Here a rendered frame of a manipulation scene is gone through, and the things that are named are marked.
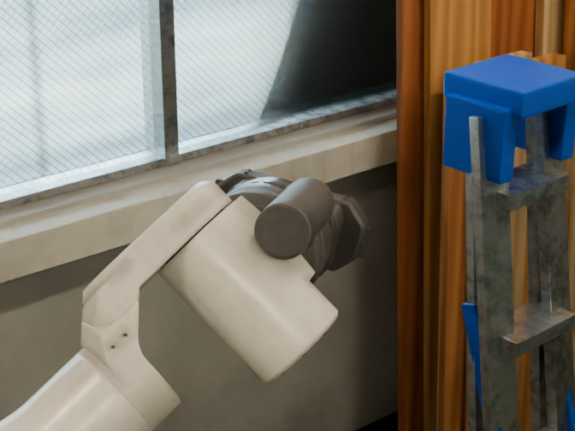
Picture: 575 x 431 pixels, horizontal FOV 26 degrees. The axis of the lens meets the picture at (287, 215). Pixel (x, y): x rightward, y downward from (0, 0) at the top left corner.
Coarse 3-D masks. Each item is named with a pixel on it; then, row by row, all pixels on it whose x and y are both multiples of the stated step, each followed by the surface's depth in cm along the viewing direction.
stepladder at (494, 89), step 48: (480, 96) 190; (528, 96) 185; (480, 144) 190; (528, 144) 203; (480, 192) 192; (528, 192) 194; (480, 240) 194; (528, 240) 209; (480, 288) 197; (480, 336) 200; (528, 336) 200; (480, 384) 204
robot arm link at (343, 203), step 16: (240, 176) 95; (256, 176) 95; (272, 176) 96; (336, 208) 92; (352, 208) 94; (336, 224) 90; (352, 224) 94; (336, 240) 92; (352, 240) 94; (336, 256) 94; (352, 256) 94; (320, 272) 86
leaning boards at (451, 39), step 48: (432, 0) 244; (480, 0) 253; (528, 0) 268; (432, 48) 248; (480, 48) 256; (528, 48) 272; (432, 96) 251; (432, 144) 255; (432, 192) 258; (432, 240) 262; (432, 288) 266; (528, 288) 272; (432, 336) 270; (432, 384) 274; (528, 384) 281
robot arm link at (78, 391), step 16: (64, 368) 74; (80, 368) 73; (48, 384) 73; (64, 384) 72; (80, 384) 72; (96, 384) 72; (32, 400) 73; (48, 400) 72; (64, 400) 72; (80, 400) 72; (96, 400) 72; (112, 400) 72; (16, 416) 72; (32, 416) 72; (48, 416) 71; (64, 416) 71; (80, 416) 71; (96, 416) 71; (112, 416) 72; (128, 416) 72
